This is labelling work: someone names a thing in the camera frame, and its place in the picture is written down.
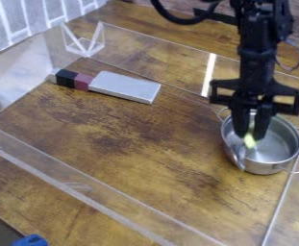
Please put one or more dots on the grey block with coloured end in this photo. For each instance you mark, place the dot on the grey block with coloured end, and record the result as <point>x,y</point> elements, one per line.
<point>108,83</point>

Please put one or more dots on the clear acrylic triangle stand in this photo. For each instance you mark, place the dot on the clear acrylic triangle stand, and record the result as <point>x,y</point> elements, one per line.
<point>80,45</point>

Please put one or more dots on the blue object at corner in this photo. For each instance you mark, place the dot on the blue object at corner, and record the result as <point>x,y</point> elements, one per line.
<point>31,240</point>

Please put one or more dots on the yellow handled metal spoon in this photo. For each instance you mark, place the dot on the yellow handled metal spoon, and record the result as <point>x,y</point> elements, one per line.
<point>247,141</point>

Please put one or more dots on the silver metal pot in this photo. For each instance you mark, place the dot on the silver metal pot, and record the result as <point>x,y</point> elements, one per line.
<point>274,154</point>

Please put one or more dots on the black wall strip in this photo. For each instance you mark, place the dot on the black wall strip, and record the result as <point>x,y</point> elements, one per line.
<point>219,17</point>

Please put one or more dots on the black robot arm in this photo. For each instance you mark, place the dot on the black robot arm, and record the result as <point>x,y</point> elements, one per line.
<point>264,24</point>

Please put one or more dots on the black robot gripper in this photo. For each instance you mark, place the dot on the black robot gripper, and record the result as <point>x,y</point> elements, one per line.
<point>255,91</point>

